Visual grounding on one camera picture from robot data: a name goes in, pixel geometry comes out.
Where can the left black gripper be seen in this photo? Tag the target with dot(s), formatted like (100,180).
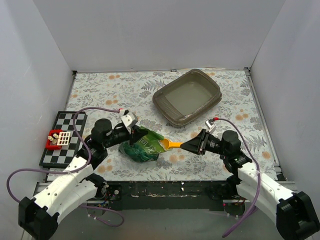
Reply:
(133,135)

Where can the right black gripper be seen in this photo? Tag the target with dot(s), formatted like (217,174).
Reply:
(203,142)

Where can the green litter bag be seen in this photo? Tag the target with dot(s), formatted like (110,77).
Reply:
(146,149)

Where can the yellow plastic scoop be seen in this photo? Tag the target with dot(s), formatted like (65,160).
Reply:
(168,145)

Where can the grey litter box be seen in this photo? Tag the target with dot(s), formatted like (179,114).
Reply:
(187,97)

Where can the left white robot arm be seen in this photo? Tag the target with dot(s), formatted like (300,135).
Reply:
(41,215)

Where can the black white checkerboard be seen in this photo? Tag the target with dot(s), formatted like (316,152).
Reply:
(66,121)

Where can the red tray with pieces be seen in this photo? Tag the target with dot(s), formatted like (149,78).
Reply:
(57,138)

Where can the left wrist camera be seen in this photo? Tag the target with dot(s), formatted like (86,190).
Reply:
(128,118)

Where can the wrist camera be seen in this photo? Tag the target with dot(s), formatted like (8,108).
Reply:
(210,125)
(128,118)

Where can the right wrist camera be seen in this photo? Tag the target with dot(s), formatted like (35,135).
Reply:
(210,125)

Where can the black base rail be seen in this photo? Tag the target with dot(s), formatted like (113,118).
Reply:
(169,195)

